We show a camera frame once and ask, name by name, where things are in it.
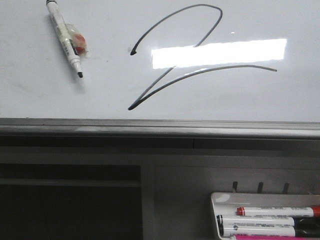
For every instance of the white black-tipped whiteboard marker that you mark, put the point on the white black-tipped whiteboard marker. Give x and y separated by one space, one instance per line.
72 41

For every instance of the white whiteboard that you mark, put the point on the white whiteboard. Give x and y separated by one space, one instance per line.
230 60

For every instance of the white marker tray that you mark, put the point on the white marker tray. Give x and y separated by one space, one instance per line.
226 203

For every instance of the red capped white marker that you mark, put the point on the red capped white marker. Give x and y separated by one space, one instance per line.
278 211

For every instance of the lower black capped white marker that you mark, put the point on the lower black capped white marker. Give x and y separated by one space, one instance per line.
276 231

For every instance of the black capped white marker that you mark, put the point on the black capped white marker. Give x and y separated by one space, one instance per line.
268 221
276 231

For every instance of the pink marker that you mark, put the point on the pink marker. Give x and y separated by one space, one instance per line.
248 237

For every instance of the upper black capped white marker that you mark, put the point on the upper black capped white marker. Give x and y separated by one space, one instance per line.
268 221

